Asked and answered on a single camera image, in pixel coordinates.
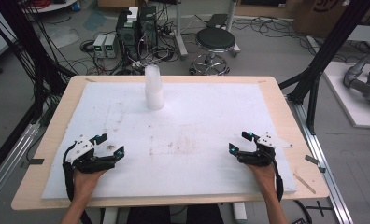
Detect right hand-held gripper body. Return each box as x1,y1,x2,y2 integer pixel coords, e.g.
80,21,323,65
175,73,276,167
237,132,293,167

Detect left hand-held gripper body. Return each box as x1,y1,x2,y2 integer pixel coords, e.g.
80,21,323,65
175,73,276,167
65,133,118,175

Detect stack of white plastic cups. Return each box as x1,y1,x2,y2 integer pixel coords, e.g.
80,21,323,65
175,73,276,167
144,64,165,111

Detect person's left hand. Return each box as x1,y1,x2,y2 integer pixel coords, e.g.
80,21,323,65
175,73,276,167
72,168,108,203

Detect person's right hand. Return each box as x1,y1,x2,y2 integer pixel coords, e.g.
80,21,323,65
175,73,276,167
246,163,279,201

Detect wooden table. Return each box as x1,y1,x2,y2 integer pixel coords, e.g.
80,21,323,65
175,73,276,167
10,75,331,211

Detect white foam mat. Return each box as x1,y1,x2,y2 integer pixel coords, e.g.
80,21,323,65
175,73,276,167
41,81,298,200

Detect thin wooden stick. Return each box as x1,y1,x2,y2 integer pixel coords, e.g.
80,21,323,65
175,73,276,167
292,173,317,195

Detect white table leg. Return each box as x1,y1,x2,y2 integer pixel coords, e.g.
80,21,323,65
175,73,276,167
103,206,119,224
232,202,249,224

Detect person's legs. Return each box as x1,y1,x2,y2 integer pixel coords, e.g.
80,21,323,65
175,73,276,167
126,203,225,224

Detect white base board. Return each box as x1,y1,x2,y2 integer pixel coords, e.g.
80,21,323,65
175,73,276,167
322,61,370,130

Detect grey bench power supply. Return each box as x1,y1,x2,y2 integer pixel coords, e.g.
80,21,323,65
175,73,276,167
104,33,119,59
92,33,107,59

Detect black round stool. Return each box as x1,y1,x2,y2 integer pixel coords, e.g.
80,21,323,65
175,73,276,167
190,27,241,76

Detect black computer tower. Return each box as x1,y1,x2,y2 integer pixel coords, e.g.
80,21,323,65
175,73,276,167
138,5,159,49
115,10,141,61

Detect grey stand leg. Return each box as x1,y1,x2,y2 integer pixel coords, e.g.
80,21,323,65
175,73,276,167
224,0,241,58
173,0,190,61

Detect clear plastic sheet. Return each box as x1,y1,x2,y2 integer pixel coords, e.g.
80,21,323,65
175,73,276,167
45,24,83,49

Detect flat black device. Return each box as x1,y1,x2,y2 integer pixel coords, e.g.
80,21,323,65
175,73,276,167
206,13,230,30

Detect small white box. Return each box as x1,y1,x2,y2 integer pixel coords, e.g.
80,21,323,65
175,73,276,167
126,7,140,22

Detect cardboard box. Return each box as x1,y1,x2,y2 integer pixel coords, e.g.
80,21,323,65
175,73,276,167
292,0,370,39

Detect round white table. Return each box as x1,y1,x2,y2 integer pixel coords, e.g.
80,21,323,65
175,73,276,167
20,0,78,14

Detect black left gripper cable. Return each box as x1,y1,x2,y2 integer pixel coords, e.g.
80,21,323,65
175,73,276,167
62,142,93,224

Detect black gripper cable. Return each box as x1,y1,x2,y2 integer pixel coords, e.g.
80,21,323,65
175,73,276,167
272,160,284,203
62,142,93,224

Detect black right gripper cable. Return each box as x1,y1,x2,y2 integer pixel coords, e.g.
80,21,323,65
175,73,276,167
272,160,284,203

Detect aluminium rail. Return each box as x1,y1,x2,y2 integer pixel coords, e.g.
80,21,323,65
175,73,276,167
286,95,355,224
0,121,41,208

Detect tangle of floor cables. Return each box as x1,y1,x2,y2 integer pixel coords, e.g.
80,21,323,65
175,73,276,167
78,12,346,77

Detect black metal frame post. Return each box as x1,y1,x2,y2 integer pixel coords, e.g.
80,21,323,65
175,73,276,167
278,0,370,135
0,0,77,185

